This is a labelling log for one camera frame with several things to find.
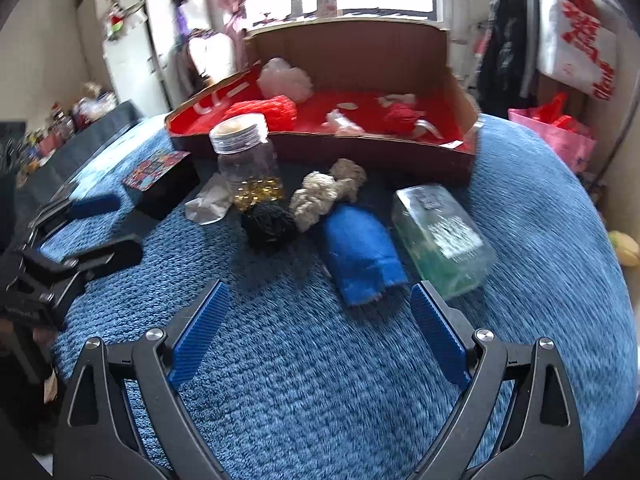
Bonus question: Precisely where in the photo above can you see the blue knitted blanket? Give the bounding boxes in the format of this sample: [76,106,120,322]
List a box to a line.
[15,112,638,480]

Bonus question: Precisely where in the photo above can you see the white bag with red print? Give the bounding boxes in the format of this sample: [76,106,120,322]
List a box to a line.
[537,0,618,101]

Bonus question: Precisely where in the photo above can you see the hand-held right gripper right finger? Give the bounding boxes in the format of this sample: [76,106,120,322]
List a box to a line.
[410,280,585,480]

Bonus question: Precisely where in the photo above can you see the white wardrobe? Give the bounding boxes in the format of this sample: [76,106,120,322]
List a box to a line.
[102,0,213,121]

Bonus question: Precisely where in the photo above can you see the table with dark cloth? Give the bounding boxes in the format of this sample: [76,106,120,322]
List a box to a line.
[15,100,146,196]

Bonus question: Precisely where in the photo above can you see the black box with colourful lid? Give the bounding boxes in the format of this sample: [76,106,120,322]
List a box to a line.
[121,150,201,221]

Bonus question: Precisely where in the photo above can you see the crumpled white tissue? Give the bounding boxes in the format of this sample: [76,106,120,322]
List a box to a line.
[184,172,233,225]

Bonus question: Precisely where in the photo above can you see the yellow green plush toy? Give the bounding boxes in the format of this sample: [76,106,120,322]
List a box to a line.
[607,230,640,267]

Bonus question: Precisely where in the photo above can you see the purple hanging ornament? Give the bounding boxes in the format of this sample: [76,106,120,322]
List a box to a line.
[170,0,193,41]

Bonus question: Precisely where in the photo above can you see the hanging plush toy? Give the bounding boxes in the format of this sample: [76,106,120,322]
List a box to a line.
[102,0,148,41]

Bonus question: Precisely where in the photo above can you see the beige fuzzy plush toy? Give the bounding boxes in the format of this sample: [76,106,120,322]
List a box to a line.
[289,158,367,233]

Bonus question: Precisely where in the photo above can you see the black scrunchie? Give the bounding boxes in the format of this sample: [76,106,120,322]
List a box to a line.
[241,200,298,251]

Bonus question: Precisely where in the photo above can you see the cluster of small bottles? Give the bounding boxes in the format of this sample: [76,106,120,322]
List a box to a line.
[15,82,118,171]

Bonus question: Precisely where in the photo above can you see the clear green plastic bottle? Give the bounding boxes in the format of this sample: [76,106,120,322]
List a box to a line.
[391,184,497,301]

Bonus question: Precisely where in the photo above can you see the red plastic bag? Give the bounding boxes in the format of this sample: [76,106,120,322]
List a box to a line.
[530,92,591,136]

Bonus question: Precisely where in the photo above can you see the blue fleece cloth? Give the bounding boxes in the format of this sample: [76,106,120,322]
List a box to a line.
[320,202,408,307]

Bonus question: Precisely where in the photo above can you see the clear jar with silver lid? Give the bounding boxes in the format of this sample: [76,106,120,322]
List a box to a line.
[209,113,286,212]

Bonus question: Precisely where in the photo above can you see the brown cardboard box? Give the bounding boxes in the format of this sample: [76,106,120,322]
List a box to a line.
[165,16,481,188]

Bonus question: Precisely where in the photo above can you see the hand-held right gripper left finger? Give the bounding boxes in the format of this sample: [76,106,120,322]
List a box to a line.
[52,279,232,480]

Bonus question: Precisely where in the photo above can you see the black hanging jacket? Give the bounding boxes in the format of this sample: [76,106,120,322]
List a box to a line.
[477,0,541,121]

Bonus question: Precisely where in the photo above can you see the pink plastic bag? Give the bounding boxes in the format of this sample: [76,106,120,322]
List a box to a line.
[507,107,598,173]

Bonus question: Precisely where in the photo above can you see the white mesh bath pouf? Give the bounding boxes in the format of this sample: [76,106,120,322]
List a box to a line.
[257,57,315,103]

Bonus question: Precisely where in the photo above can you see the red foam net sleeve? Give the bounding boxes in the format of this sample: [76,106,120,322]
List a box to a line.
[223,94,298,133]

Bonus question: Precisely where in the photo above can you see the red yarn scrunchie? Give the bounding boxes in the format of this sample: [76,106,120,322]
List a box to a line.
[377,92,443,141]

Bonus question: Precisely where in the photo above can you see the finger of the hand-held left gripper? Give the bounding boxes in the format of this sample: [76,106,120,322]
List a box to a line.
[27,194,122,241]
[62,234,144,283]

